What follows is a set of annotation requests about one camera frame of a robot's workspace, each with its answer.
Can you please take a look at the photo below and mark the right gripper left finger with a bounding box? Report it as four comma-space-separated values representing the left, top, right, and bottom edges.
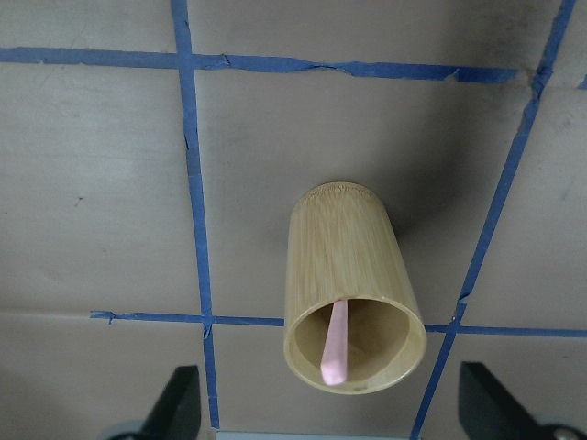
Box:
137, 365, 201, 440

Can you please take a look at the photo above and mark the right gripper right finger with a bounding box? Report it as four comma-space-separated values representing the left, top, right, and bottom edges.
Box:
458, 362, 586, 440

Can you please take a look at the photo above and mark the bamboo cylinder holder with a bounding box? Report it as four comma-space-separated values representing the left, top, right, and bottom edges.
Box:
283, 181, 427, 395

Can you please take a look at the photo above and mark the pink chopstick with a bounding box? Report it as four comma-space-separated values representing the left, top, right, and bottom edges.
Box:
320, 300, 349, 386

